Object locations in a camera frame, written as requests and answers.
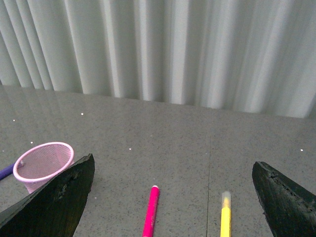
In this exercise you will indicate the yellow highlighter pen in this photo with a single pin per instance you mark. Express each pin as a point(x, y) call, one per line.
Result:
point(225, 228)

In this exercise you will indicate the purple pen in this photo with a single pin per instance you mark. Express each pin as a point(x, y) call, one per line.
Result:
point(6, 171)

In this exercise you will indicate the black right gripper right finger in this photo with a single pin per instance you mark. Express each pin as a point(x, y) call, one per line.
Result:
point(289, 209)

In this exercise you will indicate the pink mesh cup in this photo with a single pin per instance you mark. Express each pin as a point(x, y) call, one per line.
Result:
point(41, 163)

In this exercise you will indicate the white pleated curtain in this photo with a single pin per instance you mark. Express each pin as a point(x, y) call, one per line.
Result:
point(255, 56)

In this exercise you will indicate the pink pen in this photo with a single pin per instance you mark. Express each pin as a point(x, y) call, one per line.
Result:
point(149, 223)

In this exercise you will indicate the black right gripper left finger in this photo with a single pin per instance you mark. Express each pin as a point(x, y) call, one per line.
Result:
point(55, 209)

